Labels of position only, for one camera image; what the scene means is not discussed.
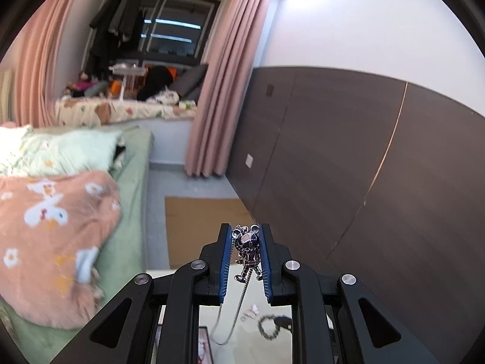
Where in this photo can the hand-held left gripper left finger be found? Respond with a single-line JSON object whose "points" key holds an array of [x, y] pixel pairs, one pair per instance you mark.
{"points": [[226, 258]]}

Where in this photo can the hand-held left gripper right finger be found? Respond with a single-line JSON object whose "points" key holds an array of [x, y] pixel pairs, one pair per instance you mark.
{"points": [[266, 261]]}

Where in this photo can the black gift box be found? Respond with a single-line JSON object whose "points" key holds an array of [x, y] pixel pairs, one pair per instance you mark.
{"points": [[202, 335]]}

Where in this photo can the cardboard floor sheet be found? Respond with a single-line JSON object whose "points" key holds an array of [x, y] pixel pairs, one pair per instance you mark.
{"points": [[197, 231]]}

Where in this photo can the cream cloth pouch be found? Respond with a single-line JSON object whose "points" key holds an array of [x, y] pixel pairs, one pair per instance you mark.
{"points": [[251, 311]]}

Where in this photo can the bed with green sheet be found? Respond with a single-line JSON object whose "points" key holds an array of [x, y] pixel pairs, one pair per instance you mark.
{"points": [[130, 235]]}

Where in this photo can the white plush toy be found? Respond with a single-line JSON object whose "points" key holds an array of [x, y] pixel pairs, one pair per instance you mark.
{"points": [[165, 96]]}

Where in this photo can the pink curtain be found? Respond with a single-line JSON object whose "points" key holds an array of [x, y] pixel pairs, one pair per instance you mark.
{"points": [[41, 45], [223, 83]]}

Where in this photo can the floral window seat cushion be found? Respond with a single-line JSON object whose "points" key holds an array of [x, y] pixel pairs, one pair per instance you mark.
{"points": [[125, 112]]}

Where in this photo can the pink floral blanket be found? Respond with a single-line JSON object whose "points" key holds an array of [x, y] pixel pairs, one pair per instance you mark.
{"points": [[49, 242]]}

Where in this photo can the grey pillow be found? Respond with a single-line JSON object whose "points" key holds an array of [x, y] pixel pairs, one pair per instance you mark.
{"points": [[191, 81]]}

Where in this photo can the black bag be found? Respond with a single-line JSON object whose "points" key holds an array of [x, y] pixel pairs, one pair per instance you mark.
{"points": [[155, 81]]}

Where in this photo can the pale green pillow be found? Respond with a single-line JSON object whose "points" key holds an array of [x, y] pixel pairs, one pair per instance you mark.
{"points": [[68, 148]]}

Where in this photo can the orange box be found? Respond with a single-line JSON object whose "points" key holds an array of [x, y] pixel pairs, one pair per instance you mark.
{"points": [[115, 88]]}

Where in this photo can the small white folding table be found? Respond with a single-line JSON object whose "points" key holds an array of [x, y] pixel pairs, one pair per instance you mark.
{"points": [[127, 69]]}

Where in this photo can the pink plush toy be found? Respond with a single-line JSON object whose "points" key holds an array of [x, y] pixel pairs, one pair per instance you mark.
{"points": [[85, 81]]}

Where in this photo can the window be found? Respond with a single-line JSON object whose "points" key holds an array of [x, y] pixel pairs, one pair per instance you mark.
{"points": [[178, 19]]}

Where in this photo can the dark hanging clothes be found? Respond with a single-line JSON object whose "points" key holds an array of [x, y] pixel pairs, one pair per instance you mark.
{"points": [[113, 19]]}

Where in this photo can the white wall socket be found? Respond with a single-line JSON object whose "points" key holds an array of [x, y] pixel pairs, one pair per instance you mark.
{"points": [[249, 161]]}

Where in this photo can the dark wood wall panel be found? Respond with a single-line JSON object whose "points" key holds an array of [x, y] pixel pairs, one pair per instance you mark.
{"points": [[341, 159]]}

